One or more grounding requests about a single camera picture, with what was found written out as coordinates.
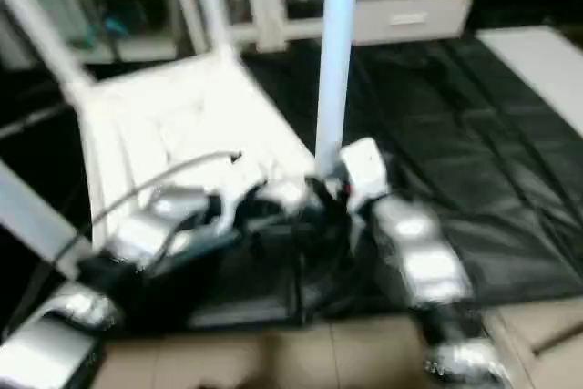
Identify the black table mat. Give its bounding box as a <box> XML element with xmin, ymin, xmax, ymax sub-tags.
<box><xmin>0</xmin><ymin>38</ymin><xmax>583</xmax><ymax>328</ymax></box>

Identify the blue plastic stool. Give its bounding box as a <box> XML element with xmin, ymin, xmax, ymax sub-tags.
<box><xmin>96</xmin><ymin>14</ymin><xmax>133</xmax><ymax>39</ymax></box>

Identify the white plastic table top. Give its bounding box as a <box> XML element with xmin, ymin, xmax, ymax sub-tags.
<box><xmin>59</xmin><ymin>50</ymin><xmax>320</xmax><ymax>253</ymax></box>

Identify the white glass door cabinet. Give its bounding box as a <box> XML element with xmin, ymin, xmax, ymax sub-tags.
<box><xmin>164</xmin><ymin>0</ymin><xmax>356</xmax><ymax>53</ymax></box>

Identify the white drawer unit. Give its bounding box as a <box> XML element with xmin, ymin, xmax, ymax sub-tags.
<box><xmin>351</xmin><ymin>0</ymin><xmax>475</xmax><ymax>44</ymax></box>

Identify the black stand leg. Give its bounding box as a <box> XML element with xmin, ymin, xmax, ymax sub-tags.
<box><xmin>533</xmin><ymin>325</ymin><xmax>583</xmax><ymax>358</ymax></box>

